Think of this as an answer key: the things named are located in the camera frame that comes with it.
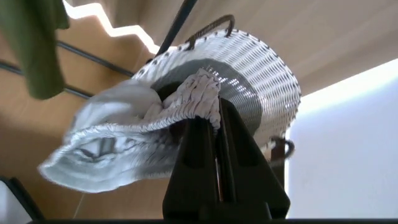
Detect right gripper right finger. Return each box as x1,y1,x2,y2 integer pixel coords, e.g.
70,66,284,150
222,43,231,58
216,98,292,218

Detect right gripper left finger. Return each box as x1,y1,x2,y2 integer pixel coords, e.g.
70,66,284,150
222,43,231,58
162,116,220,218

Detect green printed t-shirt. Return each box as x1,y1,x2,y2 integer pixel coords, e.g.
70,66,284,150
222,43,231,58
0,0,70,100

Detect pale grey shorts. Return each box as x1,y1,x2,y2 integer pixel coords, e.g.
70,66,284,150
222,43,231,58
37,68,222,194

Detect white laundry basket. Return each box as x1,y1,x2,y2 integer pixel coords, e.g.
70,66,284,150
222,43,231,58
132,14,302,187

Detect black clothes rack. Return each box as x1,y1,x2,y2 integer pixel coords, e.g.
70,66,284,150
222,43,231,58
0,0,199,100

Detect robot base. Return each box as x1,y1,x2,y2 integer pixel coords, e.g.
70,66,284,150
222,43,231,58
0,176,44,220

